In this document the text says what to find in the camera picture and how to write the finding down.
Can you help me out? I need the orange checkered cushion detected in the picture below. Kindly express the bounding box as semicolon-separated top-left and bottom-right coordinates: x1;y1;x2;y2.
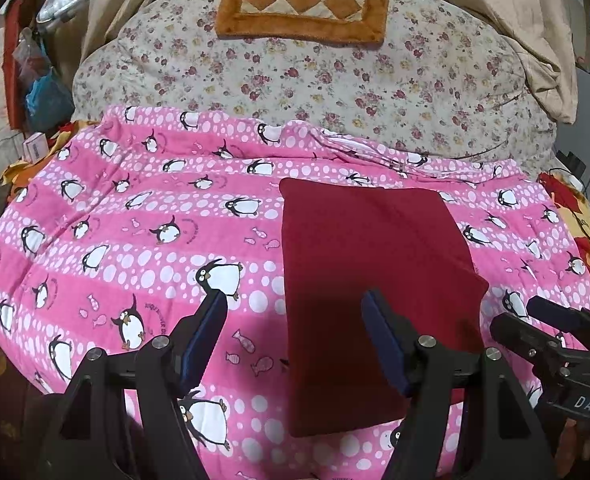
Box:
215;0;389;46

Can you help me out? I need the red yellow floral bedsheet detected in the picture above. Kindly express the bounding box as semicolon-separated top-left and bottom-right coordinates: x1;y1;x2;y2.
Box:
538;172;590;275

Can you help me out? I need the small white box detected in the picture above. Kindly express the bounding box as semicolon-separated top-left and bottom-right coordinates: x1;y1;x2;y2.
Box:
23;132;49;164

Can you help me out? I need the floral quilt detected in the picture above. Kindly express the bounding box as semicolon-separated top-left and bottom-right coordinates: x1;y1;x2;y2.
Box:
73;0;557;174

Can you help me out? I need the dark red garment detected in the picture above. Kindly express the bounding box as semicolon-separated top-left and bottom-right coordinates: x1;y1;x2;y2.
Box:
280;179;488;438

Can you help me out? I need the pink penguin blanket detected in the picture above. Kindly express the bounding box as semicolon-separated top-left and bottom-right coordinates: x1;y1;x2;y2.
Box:
0;106;590;479

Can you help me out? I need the blue plastic bag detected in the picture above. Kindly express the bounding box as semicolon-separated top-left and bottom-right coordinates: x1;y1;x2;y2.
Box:
24;68;74;132

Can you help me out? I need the beige curtain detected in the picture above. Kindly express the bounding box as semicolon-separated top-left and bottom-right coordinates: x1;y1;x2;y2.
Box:
449;0;578;124

